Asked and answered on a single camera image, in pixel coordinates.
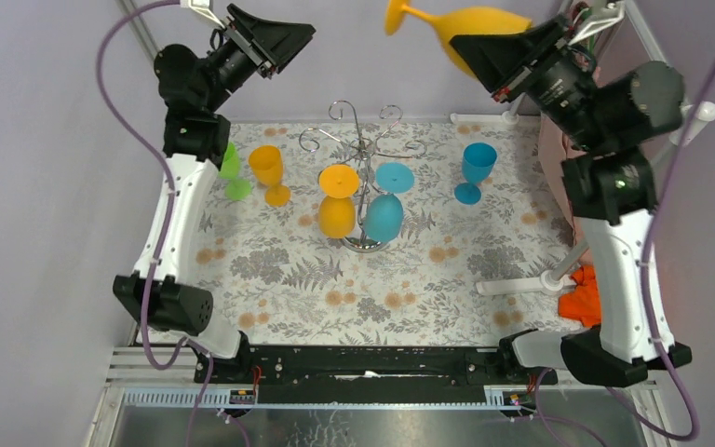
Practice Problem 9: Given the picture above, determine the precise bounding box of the floral tablecloth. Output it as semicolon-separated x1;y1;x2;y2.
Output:
192;123;577;346

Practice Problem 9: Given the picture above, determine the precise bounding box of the blue wine glass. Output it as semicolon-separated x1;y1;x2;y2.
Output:
454;142;497;205
363;162;414;243

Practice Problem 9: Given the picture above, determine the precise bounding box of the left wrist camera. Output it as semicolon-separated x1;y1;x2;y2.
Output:
179;0;224;29

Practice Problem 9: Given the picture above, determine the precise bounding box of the chrome wine glass rack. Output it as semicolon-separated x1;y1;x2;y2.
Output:
298;100;427;253

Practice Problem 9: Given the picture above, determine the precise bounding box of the orange wine glass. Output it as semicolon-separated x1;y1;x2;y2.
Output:
318;164;360;238
384;0;533;78
249;145;291;208

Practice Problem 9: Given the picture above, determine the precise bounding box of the green wine glass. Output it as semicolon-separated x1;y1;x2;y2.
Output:
219;142;252;201

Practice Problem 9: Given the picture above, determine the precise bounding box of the orange cloth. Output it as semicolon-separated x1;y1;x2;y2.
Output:
558;265;601;328

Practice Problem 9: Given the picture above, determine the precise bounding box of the white pipe on table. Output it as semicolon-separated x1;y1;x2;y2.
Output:
475;239;588;296

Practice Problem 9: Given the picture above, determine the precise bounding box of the white pipe frame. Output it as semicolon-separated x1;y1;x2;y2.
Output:
450;0;715;168

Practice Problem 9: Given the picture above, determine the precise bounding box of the blue wine glass back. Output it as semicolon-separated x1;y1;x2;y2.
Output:
454;142;497;205

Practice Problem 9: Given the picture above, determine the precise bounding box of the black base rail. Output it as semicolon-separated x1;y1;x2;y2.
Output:
194;345;543;404

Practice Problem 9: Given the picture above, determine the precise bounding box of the pink hanging cloth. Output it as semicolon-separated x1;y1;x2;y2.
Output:
538;113;584;247

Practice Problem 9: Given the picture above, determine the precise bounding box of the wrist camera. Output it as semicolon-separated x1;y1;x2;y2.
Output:
560;0;626;46
179;0;224;29

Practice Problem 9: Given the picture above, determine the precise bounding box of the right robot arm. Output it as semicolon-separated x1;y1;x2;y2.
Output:
450;16;693;387

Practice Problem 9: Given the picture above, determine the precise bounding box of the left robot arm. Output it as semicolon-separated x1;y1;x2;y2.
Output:
113;4;316;383

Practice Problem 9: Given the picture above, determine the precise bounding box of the orange wine glass back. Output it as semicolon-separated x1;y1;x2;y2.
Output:
249;145;291;208

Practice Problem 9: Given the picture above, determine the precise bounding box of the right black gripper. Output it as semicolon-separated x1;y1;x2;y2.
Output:
446;10;602;148

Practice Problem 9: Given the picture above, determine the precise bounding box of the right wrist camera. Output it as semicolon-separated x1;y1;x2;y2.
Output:
560;0;626;46

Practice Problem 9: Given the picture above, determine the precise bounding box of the orange wine glass front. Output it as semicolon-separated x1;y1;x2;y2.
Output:
318;164;360;238

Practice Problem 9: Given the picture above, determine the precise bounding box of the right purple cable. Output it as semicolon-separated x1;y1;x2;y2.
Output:
530;0;715;447

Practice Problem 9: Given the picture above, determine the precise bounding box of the blue wine glass front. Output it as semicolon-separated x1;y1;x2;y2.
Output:
363;162;414;243

